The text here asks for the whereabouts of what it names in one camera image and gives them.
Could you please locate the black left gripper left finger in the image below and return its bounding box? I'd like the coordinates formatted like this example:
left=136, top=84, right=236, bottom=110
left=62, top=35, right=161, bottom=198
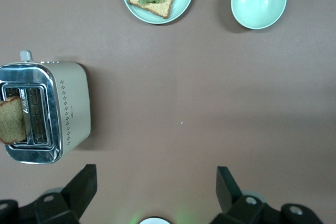
left=0, top=164, right=98, bottom=224

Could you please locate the green deep bowl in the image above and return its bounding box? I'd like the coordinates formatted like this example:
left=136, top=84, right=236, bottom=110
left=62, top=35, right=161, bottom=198
left=230, top=0, right=288, bottom=30

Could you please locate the beige and chrome toaster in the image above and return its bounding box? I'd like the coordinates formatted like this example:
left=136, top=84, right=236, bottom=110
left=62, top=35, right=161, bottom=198
left=0, top=50, right=92, bottom=165

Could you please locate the brown bread slice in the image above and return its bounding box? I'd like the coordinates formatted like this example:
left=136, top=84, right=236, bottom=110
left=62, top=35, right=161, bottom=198
left=0, top=95, right=28, bottom=145

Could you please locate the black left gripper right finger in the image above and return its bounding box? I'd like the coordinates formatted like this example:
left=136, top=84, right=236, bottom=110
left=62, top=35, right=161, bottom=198
left=209, top=166, right=325, bottom=224

